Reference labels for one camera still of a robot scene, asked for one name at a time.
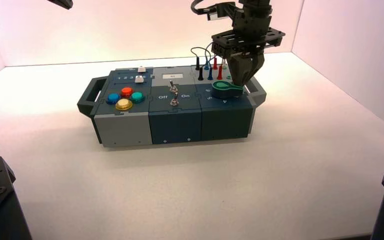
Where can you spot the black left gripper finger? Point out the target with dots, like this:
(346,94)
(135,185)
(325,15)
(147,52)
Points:
(61,3)

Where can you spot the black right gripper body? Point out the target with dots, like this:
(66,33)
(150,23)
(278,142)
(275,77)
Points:
(250,30)

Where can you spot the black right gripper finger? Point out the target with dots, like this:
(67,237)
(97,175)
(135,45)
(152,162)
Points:
(237,69)
(255,66)

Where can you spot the green rotary knob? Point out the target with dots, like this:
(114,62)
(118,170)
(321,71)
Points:
(223,89)

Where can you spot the white banana plug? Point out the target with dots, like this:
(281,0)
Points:
(224,65)

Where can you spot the red banana plug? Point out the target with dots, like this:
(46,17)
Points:
(215,63)
(219,73)

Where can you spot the blue banana plug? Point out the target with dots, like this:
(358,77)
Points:
(210,74)
(206,66)

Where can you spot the black banana plug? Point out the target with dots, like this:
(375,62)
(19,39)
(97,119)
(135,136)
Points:
(200,74)
(197,63)

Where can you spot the white rectangular label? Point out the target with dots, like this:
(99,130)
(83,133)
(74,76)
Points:
(172,76)

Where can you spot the grey and teal task box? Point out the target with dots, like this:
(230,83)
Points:
(175,122)

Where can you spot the white slider key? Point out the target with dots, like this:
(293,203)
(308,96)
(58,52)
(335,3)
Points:
(141,69)
(139,79)

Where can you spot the green round push button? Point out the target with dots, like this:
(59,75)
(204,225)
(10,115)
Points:
(137,96)

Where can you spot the blue round push button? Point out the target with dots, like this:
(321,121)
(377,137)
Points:
(112,98)

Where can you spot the orange round push button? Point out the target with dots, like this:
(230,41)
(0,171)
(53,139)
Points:
(126,91)

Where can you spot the yellow round push button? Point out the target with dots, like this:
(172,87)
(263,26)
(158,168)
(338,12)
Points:
(123,104)

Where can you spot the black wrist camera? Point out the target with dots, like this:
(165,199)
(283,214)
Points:
(223,10)

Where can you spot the metal toggle switch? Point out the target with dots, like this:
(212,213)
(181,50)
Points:
(172,87)
(174,100)

